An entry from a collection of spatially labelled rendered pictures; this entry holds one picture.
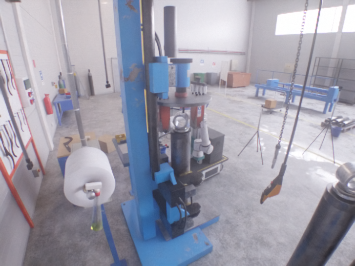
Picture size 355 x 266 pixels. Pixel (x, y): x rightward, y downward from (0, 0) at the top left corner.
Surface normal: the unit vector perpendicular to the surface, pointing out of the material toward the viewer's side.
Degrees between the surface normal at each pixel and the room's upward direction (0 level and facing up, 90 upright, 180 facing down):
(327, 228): 90
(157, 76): 90
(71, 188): 90
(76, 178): 90
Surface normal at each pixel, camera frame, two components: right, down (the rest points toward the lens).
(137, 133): 0.47, 0.35
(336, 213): -0.79, 0.25
